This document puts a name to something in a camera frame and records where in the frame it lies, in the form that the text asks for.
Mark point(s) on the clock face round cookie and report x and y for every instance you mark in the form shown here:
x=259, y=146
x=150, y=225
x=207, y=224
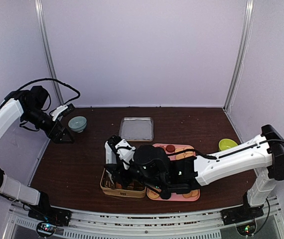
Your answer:
x=152, y=195

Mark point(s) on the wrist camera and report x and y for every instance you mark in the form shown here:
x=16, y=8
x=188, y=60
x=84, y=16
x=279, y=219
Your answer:
x=62, y=110
x=123, y=150

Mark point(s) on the metal tongs white handle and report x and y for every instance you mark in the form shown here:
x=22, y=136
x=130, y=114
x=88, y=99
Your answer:
x=111, y=158

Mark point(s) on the right aluminium frame post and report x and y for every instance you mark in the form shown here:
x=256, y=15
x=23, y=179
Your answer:
x=239, y=64

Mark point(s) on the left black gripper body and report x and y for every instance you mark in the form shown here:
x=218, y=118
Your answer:
x=53, y=136

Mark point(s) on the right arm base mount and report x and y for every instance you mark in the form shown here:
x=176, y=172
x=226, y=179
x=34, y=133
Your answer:
x=240, y=214

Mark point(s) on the gold cookie tin box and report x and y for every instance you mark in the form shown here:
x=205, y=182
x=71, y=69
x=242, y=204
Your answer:
x=134, y=190

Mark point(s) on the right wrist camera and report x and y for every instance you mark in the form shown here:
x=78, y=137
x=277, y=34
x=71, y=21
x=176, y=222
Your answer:
x=123, y=150

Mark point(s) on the brown chocolate round cookie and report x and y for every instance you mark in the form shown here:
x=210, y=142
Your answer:
x=170, y=148

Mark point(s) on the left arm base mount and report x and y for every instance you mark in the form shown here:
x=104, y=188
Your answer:
x=56, y=216

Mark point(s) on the silver tin lid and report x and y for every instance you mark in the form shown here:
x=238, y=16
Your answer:
x=137, y=129

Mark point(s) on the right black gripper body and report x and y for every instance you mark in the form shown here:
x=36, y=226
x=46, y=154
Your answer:
x=120, y=176

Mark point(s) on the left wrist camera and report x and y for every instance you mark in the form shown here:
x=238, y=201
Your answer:
x=62, y=110

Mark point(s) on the pink plastic tray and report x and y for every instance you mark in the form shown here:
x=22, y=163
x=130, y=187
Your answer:
x=179, y=171

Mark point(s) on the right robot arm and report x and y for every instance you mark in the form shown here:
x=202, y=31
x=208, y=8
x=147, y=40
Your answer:
x=265, y=151

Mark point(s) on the light blue ceramic bowl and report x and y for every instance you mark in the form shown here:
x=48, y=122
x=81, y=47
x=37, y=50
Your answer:
x=77, y=124

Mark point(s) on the green plastic bowl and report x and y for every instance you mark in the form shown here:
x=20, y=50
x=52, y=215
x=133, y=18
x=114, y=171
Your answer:
x=226, y=143

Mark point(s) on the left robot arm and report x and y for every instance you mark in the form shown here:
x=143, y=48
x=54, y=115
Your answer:
x=18, y=108

